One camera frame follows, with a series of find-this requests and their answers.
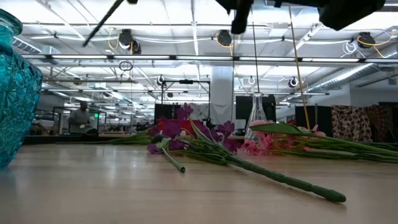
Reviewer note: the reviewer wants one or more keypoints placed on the long ceiling light strip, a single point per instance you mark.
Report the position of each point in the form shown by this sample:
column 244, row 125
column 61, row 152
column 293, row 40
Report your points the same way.
column 140, row 57

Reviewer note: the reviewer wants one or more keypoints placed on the black background rig frame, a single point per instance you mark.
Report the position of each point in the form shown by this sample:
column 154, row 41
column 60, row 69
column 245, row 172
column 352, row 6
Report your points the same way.
column 186, row 81

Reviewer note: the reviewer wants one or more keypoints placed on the black screen panel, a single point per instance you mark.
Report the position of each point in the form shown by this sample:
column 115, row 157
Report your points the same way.
column 163, row 113

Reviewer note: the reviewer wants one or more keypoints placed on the black monitor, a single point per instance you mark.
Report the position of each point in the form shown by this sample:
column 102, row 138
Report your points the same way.
column 241, row 107

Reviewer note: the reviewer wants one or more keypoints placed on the dark purple artificial tulip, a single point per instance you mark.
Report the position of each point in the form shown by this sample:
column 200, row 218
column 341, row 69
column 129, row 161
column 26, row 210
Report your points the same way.
column 172, row 159

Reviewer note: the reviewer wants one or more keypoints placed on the black cabinet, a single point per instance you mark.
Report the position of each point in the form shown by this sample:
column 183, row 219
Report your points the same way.
column 314, row 119

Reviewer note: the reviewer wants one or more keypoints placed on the brown spotted patterned cloth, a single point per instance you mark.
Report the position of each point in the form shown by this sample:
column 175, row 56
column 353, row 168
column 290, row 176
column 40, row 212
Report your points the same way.
column 351, row 123

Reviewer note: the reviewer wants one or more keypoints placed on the fallen purple flower blossom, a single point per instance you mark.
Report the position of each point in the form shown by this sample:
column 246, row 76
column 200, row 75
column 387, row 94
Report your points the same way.
column 154, row 149

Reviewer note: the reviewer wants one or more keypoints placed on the pink artificial tulip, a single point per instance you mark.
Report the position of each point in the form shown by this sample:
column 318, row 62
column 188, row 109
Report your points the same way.
column 258, row 123

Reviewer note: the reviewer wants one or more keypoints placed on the pink artificial flower bunch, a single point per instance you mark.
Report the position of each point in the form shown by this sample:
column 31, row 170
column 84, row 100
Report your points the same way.
column 311, row 144

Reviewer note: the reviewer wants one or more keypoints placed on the person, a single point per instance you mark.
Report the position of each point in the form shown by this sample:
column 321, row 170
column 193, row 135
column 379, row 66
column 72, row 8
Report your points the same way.
column 79, row 118

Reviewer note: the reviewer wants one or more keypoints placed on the red bin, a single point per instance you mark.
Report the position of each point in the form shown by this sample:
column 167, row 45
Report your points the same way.
column 189, row 123

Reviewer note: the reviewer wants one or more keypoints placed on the reddish patterned cloth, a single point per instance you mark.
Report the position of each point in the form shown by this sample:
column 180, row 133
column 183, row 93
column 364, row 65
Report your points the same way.
column 381, row 123

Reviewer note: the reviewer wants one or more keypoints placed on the black aluminium table frame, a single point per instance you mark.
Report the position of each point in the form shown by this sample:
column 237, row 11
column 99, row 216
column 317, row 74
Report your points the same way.
column 62, row 139

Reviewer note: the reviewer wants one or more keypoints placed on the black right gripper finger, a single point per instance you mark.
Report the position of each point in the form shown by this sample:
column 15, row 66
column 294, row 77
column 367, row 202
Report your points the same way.
column 241, row 18

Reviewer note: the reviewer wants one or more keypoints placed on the white building pillar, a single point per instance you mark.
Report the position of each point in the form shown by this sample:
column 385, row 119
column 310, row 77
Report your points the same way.
column 222, row 93

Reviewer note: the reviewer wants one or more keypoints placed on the clear glass vase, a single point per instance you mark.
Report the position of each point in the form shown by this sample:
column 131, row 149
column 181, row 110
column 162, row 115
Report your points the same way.
column 256, row 115

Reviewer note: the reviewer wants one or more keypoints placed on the teal cut glass vase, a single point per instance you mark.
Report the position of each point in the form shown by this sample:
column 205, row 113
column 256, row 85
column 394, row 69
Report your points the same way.
column 18, row 109

